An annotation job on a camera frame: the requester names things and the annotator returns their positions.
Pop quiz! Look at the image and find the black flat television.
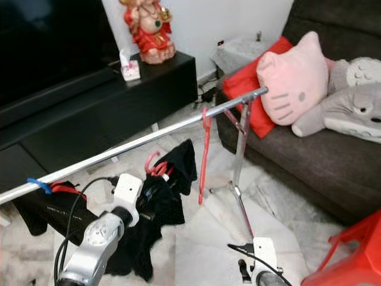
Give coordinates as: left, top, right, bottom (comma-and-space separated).
0, 0, 117, 109

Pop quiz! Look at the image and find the red cushion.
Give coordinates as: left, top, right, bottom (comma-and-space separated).
221, 35, 296, 139

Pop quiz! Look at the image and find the black television console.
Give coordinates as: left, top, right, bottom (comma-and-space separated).
0, 51, 199, 192

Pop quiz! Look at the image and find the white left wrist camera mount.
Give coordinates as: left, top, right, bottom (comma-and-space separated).
111, 172, 144, 216

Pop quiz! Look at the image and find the black soundbar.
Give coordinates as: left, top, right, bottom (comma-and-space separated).
0, 64, 120, 130

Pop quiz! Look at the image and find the black power strip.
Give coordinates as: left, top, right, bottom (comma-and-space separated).
199, 86, 220, 108

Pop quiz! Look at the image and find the white tissue box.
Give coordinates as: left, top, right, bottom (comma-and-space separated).
118, 47, 142, 82

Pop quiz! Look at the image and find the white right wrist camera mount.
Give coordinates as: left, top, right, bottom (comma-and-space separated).
251, 237, 278, 272

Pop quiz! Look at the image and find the red fortune god figurine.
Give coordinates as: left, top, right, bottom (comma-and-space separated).
120, 0, 177, 66

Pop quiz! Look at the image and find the red plastic stool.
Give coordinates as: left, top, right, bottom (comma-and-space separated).
300, 208, 381, 286

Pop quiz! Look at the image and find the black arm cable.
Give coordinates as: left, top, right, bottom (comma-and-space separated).
53, 175, 120, 284
227, 242, 293, 286

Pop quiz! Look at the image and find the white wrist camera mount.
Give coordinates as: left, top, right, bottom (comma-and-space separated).
111, 172, 144, 216
251, 237, 278, 272

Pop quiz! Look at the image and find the blue plastic hanger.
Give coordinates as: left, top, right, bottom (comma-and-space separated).
26, 176, 54, 195

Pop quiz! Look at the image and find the silver metal clothes rack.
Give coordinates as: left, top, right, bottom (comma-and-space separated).
0, 86, 270, 240

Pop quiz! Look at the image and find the lace covered side table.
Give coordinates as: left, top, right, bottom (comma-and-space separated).
211, 36, 281, 76

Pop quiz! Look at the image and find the grey cat plush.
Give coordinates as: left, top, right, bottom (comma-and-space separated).
291, 56, 381, 144

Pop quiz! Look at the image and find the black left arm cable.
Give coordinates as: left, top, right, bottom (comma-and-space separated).
53, 175, 120, 284

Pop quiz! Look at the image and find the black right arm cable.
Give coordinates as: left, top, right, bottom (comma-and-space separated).
227, 242, 293, 286

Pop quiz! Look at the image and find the dark brown sofa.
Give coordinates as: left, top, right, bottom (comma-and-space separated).
216, 0, 381, 226

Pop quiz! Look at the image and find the pink cat plush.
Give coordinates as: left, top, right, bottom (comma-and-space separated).
255, 30, 330, 127

